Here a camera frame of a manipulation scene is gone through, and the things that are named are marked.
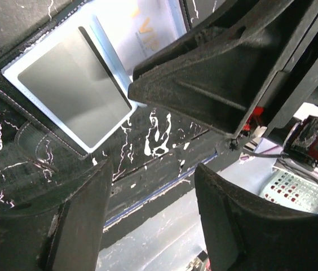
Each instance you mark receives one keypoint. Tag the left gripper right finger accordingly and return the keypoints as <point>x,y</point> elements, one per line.
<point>245,232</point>

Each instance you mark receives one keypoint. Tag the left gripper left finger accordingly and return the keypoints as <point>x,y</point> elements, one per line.
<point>61,229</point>

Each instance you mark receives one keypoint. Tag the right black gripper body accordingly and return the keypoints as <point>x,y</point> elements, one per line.
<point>280,59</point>

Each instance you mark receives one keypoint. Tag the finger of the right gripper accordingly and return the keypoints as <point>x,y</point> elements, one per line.
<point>217,72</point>

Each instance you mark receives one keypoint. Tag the white VIP card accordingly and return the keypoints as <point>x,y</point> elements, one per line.
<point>139,29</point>

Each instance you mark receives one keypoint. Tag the dark grey credit card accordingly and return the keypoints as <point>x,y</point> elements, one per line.
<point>77,90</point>

